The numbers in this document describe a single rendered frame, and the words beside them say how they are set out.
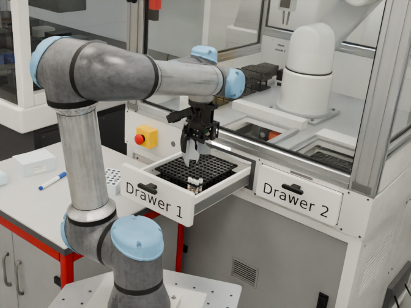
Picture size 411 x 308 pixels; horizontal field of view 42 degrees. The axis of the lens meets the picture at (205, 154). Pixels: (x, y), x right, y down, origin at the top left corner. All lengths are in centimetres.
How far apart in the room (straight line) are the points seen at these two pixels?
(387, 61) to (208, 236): 96
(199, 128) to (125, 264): 51
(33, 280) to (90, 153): 80
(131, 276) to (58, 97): 42
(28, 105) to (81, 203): 106
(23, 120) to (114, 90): 124
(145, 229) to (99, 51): 42
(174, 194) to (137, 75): 60
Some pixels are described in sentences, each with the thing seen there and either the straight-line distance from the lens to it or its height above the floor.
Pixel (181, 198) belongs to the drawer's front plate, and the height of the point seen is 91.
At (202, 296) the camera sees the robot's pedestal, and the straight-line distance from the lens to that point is 145.
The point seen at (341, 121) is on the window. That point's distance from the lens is 163.
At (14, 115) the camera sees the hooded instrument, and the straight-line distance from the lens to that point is 230.
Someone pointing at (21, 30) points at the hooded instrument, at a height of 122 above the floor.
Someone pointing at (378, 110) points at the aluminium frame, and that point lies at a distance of 156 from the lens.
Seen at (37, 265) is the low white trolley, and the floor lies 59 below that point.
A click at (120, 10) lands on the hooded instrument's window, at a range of 252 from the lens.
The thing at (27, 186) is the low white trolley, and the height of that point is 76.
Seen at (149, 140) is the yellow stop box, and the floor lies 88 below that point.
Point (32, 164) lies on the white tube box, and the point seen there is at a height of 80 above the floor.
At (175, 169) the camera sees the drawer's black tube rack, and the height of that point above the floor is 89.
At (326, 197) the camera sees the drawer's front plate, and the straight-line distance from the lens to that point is 169.
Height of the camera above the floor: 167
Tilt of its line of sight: 24 degrees down
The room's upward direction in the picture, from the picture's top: 5 degrees clockwise
